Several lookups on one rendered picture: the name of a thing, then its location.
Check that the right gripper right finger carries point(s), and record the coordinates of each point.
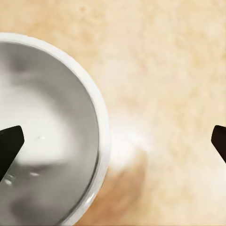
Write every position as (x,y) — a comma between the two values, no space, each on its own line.
(218,139)

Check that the coffee cup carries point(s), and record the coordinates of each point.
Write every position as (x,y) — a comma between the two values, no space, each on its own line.
(62,164)

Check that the countertop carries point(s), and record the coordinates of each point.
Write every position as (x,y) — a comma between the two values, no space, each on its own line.
(160,66)

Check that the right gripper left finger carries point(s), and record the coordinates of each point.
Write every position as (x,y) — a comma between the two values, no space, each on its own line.
(11,141)

